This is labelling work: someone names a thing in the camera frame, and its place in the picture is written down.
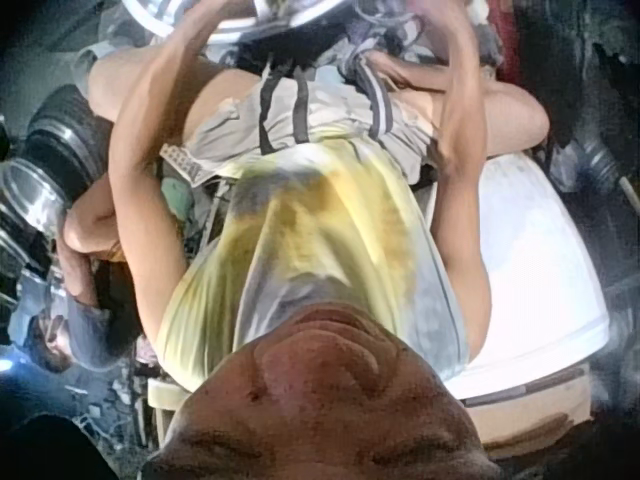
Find person's left hand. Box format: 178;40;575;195
195;7;240;42

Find person's right hand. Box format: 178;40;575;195
405;0;475;60

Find black ribbed pipe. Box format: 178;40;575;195
569;132;634;194

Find person's legs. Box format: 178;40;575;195
88;49;547;169

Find red container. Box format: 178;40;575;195
492;0;527;84

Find pale yellow plastic stool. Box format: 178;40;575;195
146;374;194;454

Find green cloth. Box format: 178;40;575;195
159;175;202;217

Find shiny metal can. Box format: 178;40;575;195
0;157;67;246

